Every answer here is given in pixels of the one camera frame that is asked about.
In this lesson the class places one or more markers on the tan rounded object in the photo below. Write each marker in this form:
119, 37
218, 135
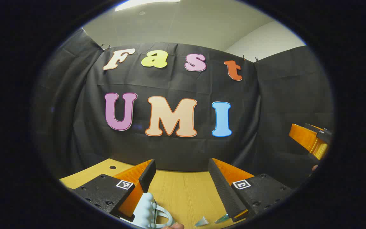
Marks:
174, 226

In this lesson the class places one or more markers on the ceiling light panel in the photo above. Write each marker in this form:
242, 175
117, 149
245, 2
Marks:
145, 3

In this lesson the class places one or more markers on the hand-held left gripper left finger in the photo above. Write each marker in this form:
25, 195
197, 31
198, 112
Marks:
148, 176

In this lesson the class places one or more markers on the white tube with blue cap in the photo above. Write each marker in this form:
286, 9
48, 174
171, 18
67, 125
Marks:
202, 222

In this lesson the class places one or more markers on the light blue suitcase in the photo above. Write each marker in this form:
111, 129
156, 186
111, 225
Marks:
145, 210

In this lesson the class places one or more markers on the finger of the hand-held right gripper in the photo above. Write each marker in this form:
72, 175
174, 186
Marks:
310, 140

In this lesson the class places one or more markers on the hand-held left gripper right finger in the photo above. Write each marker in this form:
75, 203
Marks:
221, 187

